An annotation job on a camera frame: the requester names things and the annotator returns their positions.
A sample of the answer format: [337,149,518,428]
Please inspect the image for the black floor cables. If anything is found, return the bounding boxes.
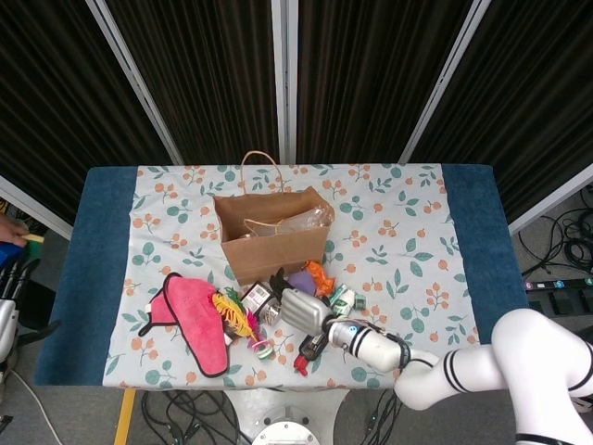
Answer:
[516,183,593,279]
[141,388,251,445]
[360,388,399,445]

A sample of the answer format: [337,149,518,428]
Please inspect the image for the white bottle green print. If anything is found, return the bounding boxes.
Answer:
[329,285,358,314]

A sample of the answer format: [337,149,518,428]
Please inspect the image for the black partition panel white frame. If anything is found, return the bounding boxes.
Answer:
[85,0,286,166]
[0,0,184,240]
[398,0,593,235]
[284,0,487,164]

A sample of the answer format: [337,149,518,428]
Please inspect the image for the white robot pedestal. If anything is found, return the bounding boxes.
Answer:
[221,387,354,445]

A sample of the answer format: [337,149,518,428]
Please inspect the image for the orange crumpled snack wrapper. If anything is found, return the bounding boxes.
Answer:
[303,260,337,298]

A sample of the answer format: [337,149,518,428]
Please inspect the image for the person bare hand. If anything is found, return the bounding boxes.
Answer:
[0,217,29,245]

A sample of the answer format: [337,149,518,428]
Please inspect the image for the black foot pedal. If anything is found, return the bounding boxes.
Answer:
[524,279,550,316]
[549,277,576,314]
[575,274,593,312]

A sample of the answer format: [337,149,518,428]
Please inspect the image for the white cable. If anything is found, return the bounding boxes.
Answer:
[8,370,62,445]

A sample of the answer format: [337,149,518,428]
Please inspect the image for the bundle of transparent straws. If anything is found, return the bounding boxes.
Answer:
[259,207,335,240]

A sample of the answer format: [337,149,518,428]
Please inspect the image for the yellow floor tape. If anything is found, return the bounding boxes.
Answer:
[113,388,137,445]

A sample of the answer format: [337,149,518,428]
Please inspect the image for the colourful feather shuttlecock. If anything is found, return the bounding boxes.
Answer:
[210,287,274,361]

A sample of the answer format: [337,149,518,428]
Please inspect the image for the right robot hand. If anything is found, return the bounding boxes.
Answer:
[270,267,333,336]

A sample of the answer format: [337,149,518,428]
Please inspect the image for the brown paper bag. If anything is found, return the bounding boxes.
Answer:
[212,151,335,285]

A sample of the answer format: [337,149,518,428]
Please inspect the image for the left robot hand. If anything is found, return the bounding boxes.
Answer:
[0,259,61,358]

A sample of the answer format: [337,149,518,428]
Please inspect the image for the purple white labelled box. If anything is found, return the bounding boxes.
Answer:
[240,282,274,312]

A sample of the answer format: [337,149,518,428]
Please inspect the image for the clear jar of paper clips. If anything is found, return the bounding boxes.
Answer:
[259,303,284,325]

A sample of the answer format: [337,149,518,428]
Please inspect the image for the floral print tablecloth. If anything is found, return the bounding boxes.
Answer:
[102,162,487,390]

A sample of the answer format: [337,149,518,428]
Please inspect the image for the black ink bottle red cap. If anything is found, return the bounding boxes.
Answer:
[292,333,328,376]

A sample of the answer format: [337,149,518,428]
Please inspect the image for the pink towel black trim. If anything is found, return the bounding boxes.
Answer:
[138,272,231,379]

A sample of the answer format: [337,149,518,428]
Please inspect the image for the blue velvet table cover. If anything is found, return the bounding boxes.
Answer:
[32,165,542,387]

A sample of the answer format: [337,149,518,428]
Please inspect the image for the purple foam cube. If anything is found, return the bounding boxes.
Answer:
[287,270,317,296]

